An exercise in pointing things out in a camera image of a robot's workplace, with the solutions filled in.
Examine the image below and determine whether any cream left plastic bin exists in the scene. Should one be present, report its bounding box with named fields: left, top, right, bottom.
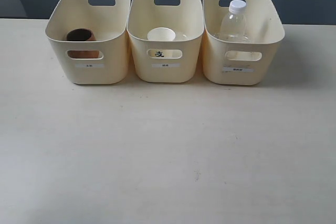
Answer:
left=45, top=0, right=131, bottom=84

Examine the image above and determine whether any white paper cup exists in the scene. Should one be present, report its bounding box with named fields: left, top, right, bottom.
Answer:
left=147, top=27, right=176, bottom=58

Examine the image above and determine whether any cream right plastic bin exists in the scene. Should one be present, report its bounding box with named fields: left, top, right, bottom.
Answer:
left=201, top=0, right=285, bottom=86

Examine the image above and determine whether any brown wooden cup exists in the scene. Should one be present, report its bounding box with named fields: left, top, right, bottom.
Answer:
left=66, top=28, right=100, bottom=59

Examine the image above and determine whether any clear plastic bottle white cap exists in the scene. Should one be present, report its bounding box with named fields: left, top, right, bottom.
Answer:
left=214, top=0, right=249, bottom=42

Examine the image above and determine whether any cream plastic bin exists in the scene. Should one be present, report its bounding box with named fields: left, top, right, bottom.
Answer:
left=127, top=0, right=204, bottom=83
left=45, top=0, right=131, bottom=84
left=201, top=0, right=285, bottom=86

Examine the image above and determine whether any cream middle plastic bin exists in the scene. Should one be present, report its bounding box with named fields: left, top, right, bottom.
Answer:
left=127, top=0, right=204, bottom=83

